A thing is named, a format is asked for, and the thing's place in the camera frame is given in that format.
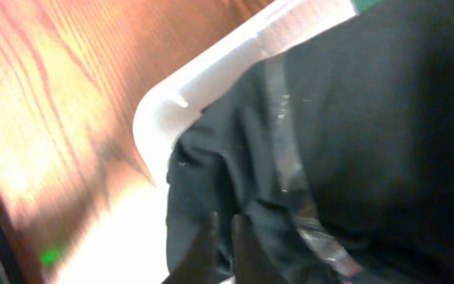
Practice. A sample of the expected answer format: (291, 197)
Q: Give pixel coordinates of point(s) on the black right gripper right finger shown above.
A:
(250, 263)

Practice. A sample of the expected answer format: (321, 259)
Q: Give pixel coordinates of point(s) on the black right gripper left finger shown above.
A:
(199, 265)

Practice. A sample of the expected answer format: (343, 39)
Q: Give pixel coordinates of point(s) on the black garment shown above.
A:
(341, 148)

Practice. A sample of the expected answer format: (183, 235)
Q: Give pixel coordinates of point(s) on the dark green garment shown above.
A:
(362, 5)

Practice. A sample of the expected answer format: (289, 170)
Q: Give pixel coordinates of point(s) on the clear plastic storage bin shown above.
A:
(172, 105)

